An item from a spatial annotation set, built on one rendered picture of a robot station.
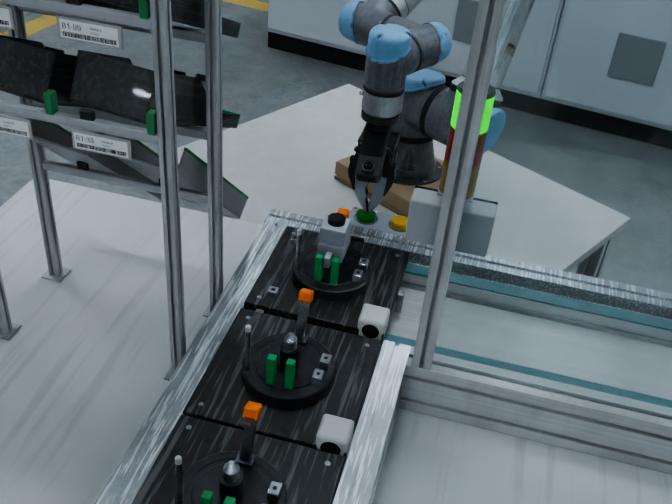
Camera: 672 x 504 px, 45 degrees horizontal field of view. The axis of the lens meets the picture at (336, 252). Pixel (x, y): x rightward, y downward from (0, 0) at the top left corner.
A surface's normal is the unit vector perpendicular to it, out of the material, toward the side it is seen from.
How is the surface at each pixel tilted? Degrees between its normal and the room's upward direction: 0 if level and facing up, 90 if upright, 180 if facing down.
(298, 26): 90
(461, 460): 0
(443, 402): 90
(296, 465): 0
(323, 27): 90
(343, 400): 0
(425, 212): 90
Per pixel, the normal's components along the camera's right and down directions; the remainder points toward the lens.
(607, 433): -0.25, 0.56
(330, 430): 0.07, -0.80
